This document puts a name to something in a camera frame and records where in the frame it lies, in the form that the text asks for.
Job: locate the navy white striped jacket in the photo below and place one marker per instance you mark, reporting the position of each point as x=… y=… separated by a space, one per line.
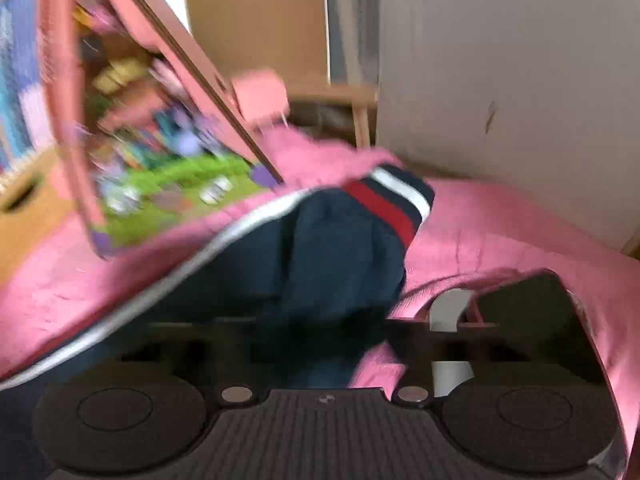
x=340 y=260

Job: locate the pink blanket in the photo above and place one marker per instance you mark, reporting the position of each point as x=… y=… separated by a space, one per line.
x=500 y=220

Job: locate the brown board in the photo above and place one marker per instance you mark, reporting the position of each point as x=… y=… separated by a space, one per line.
x=250 y=15

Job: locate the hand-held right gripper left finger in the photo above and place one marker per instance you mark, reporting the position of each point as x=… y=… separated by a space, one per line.
x=232 y=360

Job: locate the wooden stool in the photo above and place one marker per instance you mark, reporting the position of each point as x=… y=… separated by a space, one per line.
x=345 y=97

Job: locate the wooden drawer cabinet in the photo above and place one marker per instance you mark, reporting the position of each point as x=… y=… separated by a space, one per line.
x=30 y=210

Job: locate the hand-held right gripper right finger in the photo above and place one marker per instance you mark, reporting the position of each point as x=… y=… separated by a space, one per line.
x=415 y=357

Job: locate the row of colourful books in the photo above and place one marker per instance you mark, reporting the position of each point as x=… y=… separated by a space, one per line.
x=20 y=85

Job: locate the pink toy dollhouse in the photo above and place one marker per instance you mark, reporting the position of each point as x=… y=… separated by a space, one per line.
x=165 y=180

